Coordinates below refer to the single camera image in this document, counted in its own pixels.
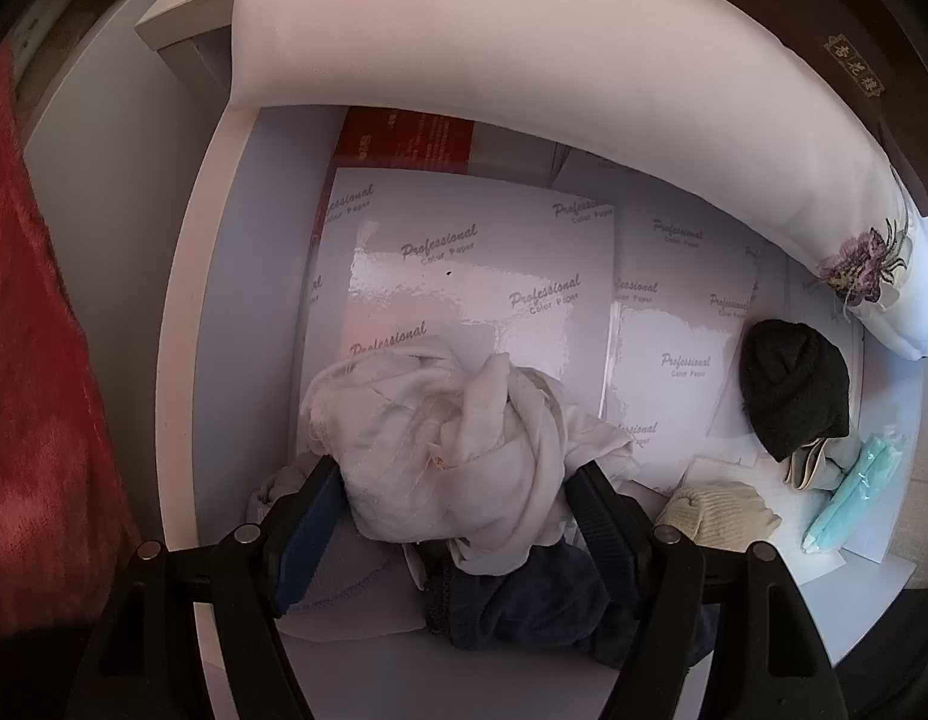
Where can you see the pile of glossy paper sheets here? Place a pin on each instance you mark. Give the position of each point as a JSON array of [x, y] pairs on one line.
[[471, 277]]

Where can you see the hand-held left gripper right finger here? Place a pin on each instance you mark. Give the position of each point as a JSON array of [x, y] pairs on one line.
[[599, 525]]

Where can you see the lavender cloth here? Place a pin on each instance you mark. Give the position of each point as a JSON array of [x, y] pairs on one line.
[[344, 585]]

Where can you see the black sock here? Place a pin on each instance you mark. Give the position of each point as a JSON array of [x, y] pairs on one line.
[[790, 390]]

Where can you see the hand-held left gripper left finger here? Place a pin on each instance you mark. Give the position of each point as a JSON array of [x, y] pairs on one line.
[[306, 532]]

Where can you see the grey and beige cloth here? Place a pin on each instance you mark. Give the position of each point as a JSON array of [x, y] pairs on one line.
[[816, 465]]

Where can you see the cream knit glove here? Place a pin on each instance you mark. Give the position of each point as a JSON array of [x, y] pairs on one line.
[[719, 514]]

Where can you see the red and white box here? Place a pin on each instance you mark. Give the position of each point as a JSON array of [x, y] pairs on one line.
[[404, 139]]

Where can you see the red velvet blanket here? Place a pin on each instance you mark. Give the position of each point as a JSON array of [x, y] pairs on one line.
[[36, 390]]

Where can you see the teal face mask pack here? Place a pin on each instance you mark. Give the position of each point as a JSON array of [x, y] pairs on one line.
[[853, 495]]

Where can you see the navy blue cloth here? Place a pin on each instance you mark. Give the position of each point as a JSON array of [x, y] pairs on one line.
[[524, 600]]

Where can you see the white floral cloth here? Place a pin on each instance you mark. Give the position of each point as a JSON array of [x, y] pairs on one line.
[[509, 37]]

